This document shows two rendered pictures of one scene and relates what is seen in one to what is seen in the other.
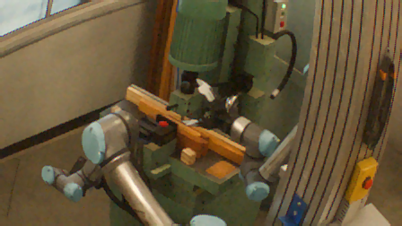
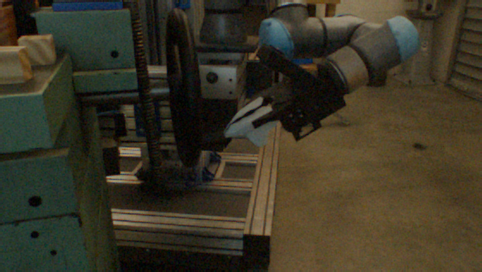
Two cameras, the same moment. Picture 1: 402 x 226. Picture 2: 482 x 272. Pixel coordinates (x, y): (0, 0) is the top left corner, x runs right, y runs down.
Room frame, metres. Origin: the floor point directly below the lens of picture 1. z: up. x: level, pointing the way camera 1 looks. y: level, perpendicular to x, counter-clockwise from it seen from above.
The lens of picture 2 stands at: (2.71, 0.79, 1.00)
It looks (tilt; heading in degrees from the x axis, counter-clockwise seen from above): 22 degrees down; 221
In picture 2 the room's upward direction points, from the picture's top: straight up
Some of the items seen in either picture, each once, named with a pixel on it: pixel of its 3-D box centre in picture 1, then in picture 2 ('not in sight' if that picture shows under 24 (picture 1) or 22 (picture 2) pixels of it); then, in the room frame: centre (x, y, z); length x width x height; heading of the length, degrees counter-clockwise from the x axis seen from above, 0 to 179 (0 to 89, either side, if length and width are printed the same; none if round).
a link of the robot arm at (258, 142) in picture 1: (259, 141); not in sight; (2.17, -0.20, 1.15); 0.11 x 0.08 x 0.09; 57
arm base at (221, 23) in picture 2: not in sight; (223, 24); (1.81, -0.09, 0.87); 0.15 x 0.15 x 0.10
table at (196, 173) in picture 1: (161, 148); (40, 65); (2.46, 0.12, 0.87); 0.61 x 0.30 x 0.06; 58
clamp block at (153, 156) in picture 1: (149, 146); (90, 35); (2.38, 0.16, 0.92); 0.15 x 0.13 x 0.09; 58
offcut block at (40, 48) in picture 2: not in sight; (38, 50); (2.50, 0.24, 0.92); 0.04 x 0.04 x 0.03; 61
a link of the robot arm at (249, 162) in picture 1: (252, 168); not in sight; (2.15, -0.20, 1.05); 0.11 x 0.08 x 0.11; 10
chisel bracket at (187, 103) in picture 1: (189, 100); not in sight; (2.56, 0.05, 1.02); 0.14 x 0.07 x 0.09; 148
